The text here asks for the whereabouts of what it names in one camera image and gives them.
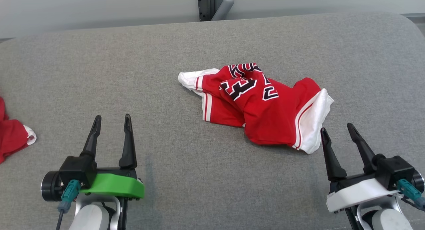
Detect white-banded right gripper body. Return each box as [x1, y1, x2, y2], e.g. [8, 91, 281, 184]
[326, 172, 400, 213]

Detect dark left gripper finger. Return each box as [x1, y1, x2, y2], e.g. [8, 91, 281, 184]
[119, 113, 138, 169]
[80, 115, 102, 159]

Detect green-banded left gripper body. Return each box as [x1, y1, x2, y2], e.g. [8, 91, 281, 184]
[79, 166, 145, 201]

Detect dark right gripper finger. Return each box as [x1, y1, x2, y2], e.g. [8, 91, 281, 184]
[347, 123, 378, 174]
[320, 127, 348, 182]

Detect red shorts with white hem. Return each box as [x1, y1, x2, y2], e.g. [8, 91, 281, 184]
[0, 96, 37, 164]

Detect red Bulls basketball jersey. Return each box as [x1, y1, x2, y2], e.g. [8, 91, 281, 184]
[178, 62, 335, 155]

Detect grey rounded lever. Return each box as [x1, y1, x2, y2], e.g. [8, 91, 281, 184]
[211, 0, 235, 21]

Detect teal-plug left camera cable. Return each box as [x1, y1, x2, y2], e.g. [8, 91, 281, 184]
[57, 179, 81, 230]

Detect teal-plug camera cable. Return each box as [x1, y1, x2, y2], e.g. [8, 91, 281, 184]
[396, 178, 425, 211]
[57, 179, 81, 230]

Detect teal-plug right camera cable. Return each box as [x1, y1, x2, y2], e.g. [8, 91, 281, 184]
[396, 178, 425, 211]

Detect grey metal post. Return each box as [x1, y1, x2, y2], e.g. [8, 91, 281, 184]
[197, 0, 227, 22]

